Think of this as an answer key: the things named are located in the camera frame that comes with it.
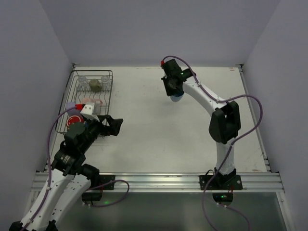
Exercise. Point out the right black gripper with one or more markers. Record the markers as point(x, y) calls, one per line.
point(169, 89)

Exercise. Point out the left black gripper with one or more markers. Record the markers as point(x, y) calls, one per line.
point(105, 125)

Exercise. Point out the light blue plastic cup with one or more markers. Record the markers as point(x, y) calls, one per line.
point(176, 98)

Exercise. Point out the pink mug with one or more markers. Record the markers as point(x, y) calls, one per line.
point(91, 100)

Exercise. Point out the red mug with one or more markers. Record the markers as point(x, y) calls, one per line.
point(74, 119)

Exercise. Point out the clear glass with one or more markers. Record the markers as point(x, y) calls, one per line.
point(82, 81)
point(105, 81)

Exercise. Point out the lavender plastic cup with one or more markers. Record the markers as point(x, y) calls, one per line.
point(71, 107)

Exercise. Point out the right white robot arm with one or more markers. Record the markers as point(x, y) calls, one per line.
point(225, 117)

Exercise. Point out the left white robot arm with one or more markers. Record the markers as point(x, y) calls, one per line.
point(69, 177)

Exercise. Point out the olive green mug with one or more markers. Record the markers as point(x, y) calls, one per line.
point(95, 85)

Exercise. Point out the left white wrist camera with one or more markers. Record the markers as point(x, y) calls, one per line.
point(90, 111)

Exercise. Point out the wire dish rack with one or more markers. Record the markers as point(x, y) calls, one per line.
point(89, 87)

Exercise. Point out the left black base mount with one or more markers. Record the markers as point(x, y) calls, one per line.
point(95, 192)

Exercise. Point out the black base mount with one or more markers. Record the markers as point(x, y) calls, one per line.
point(228, 183)
point(95, 192)

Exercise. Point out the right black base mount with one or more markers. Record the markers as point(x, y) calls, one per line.
point(228, 183)

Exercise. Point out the aluminium right side rail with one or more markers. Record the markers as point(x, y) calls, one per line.
point(251, 103)

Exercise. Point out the aluminium rail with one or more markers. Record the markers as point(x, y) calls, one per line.
point(251, 103)
point(189, 182)

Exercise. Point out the aluminium front rail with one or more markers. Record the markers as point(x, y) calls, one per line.
point(189, 182)

